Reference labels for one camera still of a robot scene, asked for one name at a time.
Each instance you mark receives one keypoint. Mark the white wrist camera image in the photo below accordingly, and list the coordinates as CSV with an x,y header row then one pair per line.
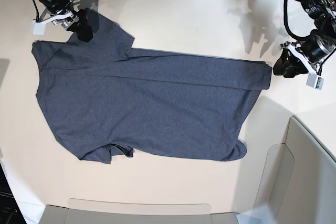
x,y
315,81
38,28

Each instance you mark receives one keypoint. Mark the grey bin right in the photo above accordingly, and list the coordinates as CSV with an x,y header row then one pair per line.
x,y
298,182

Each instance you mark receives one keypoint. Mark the dark blue t-shirt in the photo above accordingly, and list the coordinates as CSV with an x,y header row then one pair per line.
x,y
104,98

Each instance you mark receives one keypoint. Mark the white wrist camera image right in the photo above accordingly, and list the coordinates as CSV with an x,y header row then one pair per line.
x,y
315,81

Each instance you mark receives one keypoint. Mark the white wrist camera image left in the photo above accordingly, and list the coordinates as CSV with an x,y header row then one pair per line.
x,y
38,28

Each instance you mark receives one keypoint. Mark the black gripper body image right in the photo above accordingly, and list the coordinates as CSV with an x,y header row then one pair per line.
x,y
296,50

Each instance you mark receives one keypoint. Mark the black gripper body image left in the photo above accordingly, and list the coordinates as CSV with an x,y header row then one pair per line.
x,y
66,20

